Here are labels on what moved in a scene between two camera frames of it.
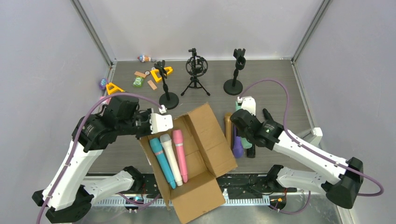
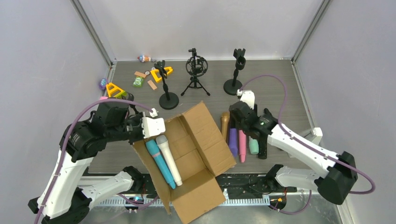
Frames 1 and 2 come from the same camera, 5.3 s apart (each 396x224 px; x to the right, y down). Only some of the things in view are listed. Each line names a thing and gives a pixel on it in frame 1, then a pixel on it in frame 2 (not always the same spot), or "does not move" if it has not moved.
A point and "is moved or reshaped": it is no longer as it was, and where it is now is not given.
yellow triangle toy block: (159, 79) does not move
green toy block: (138, 82) does not move
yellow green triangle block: (115, 89) does not move
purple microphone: (237, 150) is moved or reshaped
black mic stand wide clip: (234, 87) does not move
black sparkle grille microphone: (251, 151) → (262, 146)
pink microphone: (178, 135) → (242, 145)
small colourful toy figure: (144, 59) does not move
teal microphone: (245, 143) → (253, 145)
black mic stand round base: (167, 101) does not move
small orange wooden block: (152, 84) does not move
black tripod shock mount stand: (195, 66) does not move
